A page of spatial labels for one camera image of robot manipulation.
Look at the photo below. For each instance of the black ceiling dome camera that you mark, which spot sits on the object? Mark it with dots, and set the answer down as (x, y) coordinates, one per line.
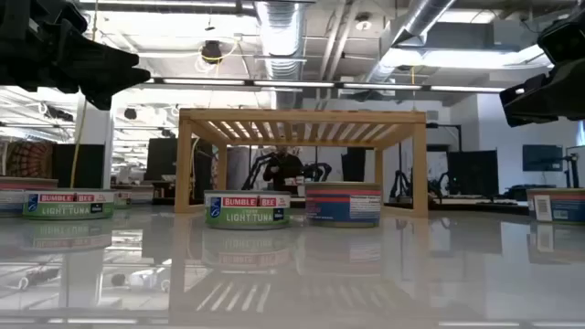
(211, 51)

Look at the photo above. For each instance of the black background robot arm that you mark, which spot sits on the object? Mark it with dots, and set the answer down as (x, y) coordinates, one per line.
(401, 183)
(317, 171)
(253, 173)
(441, 183)

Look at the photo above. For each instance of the patterned wall tapestry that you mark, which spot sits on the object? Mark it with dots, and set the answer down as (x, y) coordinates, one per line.
(27, 160)

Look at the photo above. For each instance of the dark wall screen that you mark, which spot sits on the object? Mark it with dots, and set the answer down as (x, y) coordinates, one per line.
(542, 157)

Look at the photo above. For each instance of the smooth silver ceiling duct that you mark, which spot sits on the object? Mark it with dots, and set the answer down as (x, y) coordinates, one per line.
(411, 27)

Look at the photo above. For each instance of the green label light tuna can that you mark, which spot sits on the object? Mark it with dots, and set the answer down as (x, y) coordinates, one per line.
(122, 200)
(247, 215)
(68, 210)

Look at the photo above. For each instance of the black boom stand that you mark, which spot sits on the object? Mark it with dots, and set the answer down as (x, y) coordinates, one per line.
(572, 171)

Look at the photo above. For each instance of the long ceiling light bar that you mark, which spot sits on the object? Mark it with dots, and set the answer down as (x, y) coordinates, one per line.
(292, 83)

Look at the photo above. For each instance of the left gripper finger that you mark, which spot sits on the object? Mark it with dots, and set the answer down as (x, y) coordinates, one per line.
(109, 80)
(103, 52)

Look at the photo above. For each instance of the wooden slatted shelf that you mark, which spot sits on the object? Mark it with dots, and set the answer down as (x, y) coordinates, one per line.
(301, 115)

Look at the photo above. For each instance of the corrugated silver ceiling duct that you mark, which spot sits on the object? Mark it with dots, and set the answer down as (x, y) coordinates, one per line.
(281, 41)

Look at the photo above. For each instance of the person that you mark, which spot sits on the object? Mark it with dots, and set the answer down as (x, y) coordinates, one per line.
(283, 171)

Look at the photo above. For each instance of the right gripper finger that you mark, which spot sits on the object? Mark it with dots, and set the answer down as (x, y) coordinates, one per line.
(544, 102)
(562, 73)

